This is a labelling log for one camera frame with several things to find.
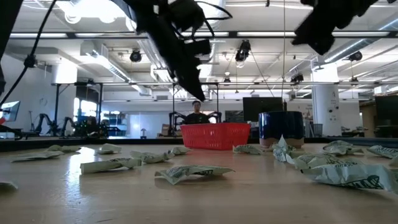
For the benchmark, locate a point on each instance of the silver round air duct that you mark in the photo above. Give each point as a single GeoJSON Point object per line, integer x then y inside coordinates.
{"type": "Point", "coordinates": [219, 9]}

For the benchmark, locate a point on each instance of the dark blue ceramic mug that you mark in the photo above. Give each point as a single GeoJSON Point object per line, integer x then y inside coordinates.
{"type": "Point", "coordinates": [281, 127]}

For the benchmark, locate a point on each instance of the grey tilted monitor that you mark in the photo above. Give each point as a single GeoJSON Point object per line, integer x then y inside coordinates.
{"type": "Point", "coordinates": [11, 110]}

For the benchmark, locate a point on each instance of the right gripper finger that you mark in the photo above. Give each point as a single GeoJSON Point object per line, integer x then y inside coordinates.
{"type": "Point", "coordinates": [320, 34]}

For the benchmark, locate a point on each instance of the dark chalkboard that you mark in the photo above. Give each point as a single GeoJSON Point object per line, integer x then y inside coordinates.
{"type": "Point", "coordinates": [233, 116]}

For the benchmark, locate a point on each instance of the person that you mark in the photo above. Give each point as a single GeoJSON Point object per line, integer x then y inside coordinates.
{"type": "Point", "coordinates": [196, 119]}

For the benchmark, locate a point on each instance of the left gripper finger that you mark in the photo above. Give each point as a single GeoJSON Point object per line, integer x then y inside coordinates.
{"type": "Point", "coordinates": [183, 68]}

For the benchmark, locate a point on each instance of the black beam with light strips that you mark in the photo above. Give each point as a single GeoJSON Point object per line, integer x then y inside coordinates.
{"type": "Point", "coordinates": [264, 33]}

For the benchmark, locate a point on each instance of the neighbour rig robot arm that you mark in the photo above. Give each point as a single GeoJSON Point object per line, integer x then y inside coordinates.
{"type": "Point", "coordinates": [87, 127]}
{"type": "Point", "coordinates": [46, 119]}
{"type": "Point", "coordinates": [172, 119]}
{"type": "Point", "coordinates": [216, 115]}

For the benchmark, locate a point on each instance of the red plastic mesh basket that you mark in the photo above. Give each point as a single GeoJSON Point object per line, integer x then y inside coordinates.
{"type": "Point", "coordinates": [214, 137]}

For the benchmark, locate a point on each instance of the white round column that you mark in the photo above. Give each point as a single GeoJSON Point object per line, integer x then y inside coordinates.
{"type": "Point", "coordinates": [326, 105]}

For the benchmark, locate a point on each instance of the black ceiling spotlight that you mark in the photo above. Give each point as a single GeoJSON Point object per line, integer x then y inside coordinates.
{"type": "Point", "coordinates": [30, 61]}
{"type": "Point", "coordinates": [243, 51]}
{"type": "Point", "coordinates": [355, 56]}
{"type": "Point", "coordinates": [136, 56]}
{"type": "Point", "coordinates": [297, 78]}

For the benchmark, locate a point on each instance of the brown cardboard box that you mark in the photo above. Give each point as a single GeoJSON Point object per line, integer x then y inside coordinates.
{"type": "Point", "coordinates": [165, 129]}

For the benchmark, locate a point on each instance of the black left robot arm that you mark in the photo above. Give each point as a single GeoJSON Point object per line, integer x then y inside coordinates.
{"type": "Point", "coordinates": [7, 21]}

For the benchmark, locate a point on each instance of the black aluminium table frame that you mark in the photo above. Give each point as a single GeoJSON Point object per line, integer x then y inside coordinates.
{"type": "Point", "coordinates": [31, 145]}

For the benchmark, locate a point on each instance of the grey mesh bin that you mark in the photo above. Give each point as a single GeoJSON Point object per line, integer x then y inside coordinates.
{"type": "Point", "coordinates": [317, 130]}

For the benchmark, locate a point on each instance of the white rectangular air duct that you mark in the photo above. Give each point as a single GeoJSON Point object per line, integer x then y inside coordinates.
{"type": "Point", "coordinates": [105, 62]}

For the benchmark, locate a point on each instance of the black flat monitor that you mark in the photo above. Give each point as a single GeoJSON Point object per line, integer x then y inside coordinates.
{"type": "Point", "coordinates": [261, 109]}

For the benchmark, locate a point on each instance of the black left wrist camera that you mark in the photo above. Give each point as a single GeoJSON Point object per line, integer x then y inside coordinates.
{"type": "Point", "coordinates": [198, 48]}

